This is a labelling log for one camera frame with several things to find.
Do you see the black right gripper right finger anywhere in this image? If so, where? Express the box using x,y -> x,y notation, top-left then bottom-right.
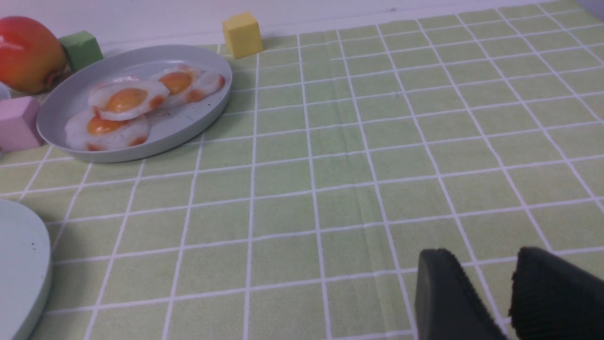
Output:
509,246 -> 604,340

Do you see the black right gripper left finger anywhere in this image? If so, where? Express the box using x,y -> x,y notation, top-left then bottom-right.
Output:
415,249 -> 507,340

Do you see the fried egg toy front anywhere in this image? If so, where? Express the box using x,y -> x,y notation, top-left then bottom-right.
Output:
64,110 -> 150,152

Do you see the fried egg toy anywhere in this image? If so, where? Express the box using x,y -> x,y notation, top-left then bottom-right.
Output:
149,64 -> 226,109
88,80 -> 169,122
64,110 -> 150,152

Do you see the green checkered tablecloth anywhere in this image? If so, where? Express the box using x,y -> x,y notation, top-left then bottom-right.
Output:
0,0 -> 604,340

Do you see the yellow wooden cube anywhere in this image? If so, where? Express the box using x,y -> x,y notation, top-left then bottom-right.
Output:
222,11 -> 264,60

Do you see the fried egg toy back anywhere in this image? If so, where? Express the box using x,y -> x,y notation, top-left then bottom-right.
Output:
149,64 -> 226,109

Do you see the grey plate with eggs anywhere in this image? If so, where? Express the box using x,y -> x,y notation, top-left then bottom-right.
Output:
36,45 -> 233,163

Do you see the fried egg toy middle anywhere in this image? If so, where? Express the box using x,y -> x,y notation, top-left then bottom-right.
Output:
88,80 -> 169,122

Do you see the light blue front plate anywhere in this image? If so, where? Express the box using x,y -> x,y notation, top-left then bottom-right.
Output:
0,200 -> 52,340

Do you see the green wooden cube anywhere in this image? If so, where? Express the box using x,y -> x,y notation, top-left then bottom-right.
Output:
59,30 -> 103,73

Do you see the pink wooden cube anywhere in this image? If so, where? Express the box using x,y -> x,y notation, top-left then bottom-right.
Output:
0,96 -> 43,152

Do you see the red yellow mango toy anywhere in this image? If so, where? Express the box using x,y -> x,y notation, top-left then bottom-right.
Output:
0,17 -> 68,95

